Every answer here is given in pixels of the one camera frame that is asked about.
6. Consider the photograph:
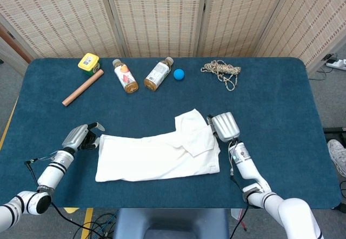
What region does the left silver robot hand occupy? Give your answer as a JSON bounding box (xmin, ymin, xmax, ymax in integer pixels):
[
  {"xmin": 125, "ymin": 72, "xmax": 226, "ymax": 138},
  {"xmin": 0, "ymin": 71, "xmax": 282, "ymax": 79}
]
[{"xmin": 61, "ymin": 122, "xmax": 105, "ymax": 151}]

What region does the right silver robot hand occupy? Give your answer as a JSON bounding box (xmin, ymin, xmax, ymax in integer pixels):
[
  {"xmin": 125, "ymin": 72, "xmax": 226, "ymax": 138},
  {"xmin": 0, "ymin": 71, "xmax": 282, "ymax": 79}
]
[{"xmin": 207, "ymin": 111, "xmax": 241, "ymax": 143}]

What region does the white T-shirt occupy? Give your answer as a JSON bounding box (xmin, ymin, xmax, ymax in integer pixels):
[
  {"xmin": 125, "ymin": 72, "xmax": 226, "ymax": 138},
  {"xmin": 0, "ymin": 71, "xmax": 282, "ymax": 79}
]
[{"xmin": 94, "ymin": 108, "xmax": 221, "ymax": 183}]

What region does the blue-grey robot base seat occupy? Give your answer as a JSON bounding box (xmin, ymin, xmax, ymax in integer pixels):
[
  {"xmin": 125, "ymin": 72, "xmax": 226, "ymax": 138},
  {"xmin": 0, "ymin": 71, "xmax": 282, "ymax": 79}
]
[{"xmin": 112, "ymin": 208, "xmax": 230, "ymax": 239}]

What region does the dark blue table cloth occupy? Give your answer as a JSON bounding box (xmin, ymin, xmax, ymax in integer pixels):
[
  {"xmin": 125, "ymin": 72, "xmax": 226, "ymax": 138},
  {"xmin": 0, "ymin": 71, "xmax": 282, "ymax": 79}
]
[{"xmin": 0, "ymin": 57, "xmax": 342, "ymax": 210}]

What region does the wooden rolling pin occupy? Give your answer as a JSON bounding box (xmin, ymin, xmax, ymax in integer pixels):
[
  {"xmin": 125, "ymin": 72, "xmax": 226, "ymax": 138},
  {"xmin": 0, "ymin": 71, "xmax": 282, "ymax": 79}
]
[{"xmin": 61, "ymin": 69, "xmax": 105, "ymax": 107}]

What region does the green container with yellow lid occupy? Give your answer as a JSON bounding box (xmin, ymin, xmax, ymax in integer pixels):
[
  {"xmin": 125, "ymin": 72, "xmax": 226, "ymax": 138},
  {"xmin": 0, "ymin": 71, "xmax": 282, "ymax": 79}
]
[{"xmin": 77, "ymin": 52, "xmax": 101, "ymax": 77}]

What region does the tea bottle with orange label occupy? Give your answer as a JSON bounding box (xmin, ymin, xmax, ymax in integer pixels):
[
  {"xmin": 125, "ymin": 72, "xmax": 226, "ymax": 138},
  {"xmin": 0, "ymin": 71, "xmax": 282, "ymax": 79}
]
[{"xmin": 112, "ymin": 58, "xmax": 139, "ymax": 94}]

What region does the tea bottle with white-green label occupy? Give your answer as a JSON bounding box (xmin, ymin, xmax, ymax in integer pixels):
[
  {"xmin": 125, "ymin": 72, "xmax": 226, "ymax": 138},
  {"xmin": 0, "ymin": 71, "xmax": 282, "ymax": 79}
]
[{"xmin": 143, "ymin": 56, "xmax": 174, "ymax": 91}]

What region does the black stand base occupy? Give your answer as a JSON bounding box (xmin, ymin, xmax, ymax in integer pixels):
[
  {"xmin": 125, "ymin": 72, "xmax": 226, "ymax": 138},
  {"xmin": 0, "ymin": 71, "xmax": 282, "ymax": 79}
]
[{"xmin": 323, "ymin": 127, "xmax": 346, "ymax": 142}]

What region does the woven bamboo screen panel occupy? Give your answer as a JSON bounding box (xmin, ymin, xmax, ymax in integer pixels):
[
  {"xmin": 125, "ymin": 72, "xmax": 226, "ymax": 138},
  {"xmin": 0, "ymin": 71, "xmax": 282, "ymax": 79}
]
[
  {"xmin": 0, "ymin": 0, "xmax": 128, "ymax": 58},
  {"xmin": 102, "ymin": 0, "xmax": 210, "ymax": 58},
  {"xmin": 196, "ymin": 0, "xmax": 294, "ymax": 58},
  {"xmin": 255, "ymin": 0, "xmax": 346, "ymax": 75}
]

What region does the white sneaker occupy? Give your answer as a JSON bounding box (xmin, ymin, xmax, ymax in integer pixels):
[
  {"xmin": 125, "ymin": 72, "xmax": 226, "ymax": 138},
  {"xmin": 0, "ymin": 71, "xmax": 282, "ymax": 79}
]
[{"xmin": 327, "ymin": 139, "xmax": 346, "ymax": 177}]

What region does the white power strip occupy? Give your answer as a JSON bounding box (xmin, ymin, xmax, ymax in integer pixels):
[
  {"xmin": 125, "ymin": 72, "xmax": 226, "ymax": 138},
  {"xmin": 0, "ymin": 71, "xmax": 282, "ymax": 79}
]
[{"xmin": 325, "ymin": 58, "xmax": 346, "ymax": 71}]

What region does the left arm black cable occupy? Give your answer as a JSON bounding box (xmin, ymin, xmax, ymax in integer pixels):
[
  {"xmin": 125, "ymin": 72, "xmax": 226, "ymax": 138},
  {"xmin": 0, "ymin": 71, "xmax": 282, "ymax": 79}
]
[{"xmin": 23, "ymin": 159, "xmax": 114, "ymax": 239}]

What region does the beige braided rope bundle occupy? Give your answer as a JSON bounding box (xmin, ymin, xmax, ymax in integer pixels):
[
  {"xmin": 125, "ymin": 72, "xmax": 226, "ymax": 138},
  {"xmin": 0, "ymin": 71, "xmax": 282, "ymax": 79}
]
[{"xmin": 200, "ymin": 59, "xmax": 242, "ymax": 91}]

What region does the brown wooden door frame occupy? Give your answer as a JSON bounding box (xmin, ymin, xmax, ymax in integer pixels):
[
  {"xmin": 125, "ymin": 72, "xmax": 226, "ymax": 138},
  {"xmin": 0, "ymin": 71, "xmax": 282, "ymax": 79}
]
[{"xmin": 0, "ymin": 22, "xmax": 33, "ymax": 64}]

